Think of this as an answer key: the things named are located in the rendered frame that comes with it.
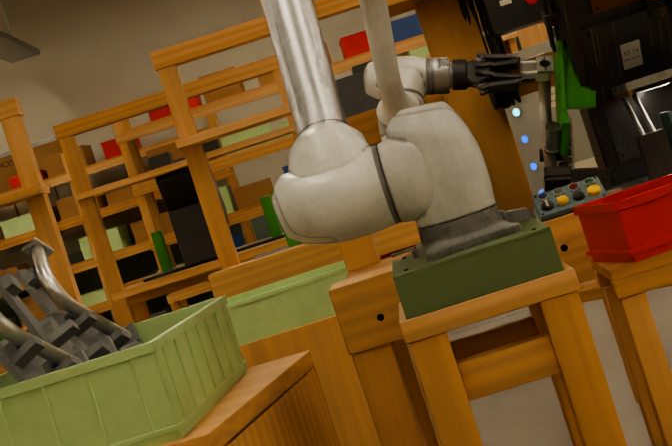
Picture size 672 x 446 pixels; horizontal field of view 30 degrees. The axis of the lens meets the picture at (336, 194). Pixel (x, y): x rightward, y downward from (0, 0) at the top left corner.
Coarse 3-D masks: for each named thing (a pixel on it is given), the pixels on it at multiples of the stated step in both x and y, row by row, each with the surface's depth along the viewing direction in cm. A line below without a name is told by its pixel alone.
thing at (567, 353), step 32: (544, 320) 221; (576, 320) 219; (416, 352) 220; (448, 352) 220; (480, 352) 245; (512, 352) 221; (544, 352) 221; (576, 352) 219; (448, 384) 220; (480, 384) 221; (512, 384) 221; (576, 384) 219; (448, 416) 220; (576, 416) 219; (608, 416) 219
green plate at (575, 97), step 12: (564, 60) 291; (564, 72) 290; (564, 84) 290; (576, 84) 291; (564, 96) 290; (576, 96) 292; (588, 96) 291; (564, 108) 291; (576, 108) 292; (588, 108) 296
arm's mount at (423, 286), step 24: (504, 240) 220; (528, 240) 219; (552, 240) 219; (408, 264) 232; (432, 264) 220; (456, 264) 219; (480, 264) 219; (504, 264) 219; (528, 264) 219; (552, 264) 219; (408, 288) 220; (432, 288) 220; (456, 288) 220; (480, 288) 219; (504, 288) 219; (408, 312) 220
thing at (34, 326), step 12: (0, 276) 241; (12, 276) 241; (0, 288) 238; (12, 288) 238; (12, 300) 238; (24, 312) 239; (36, 324) 240; (36, 336) 237; (60, 348) 242; (72, 348) 249
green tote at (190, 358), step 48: (144, 336) 271; (192, 336) 235; (0, 384) 243; (48, 384) 211; (96, 384) 211; (144, 384) 210; (192, 384) 225; (0, 432) 213; (48, 432) 212; (96, 432) 211; (144, 432) 210
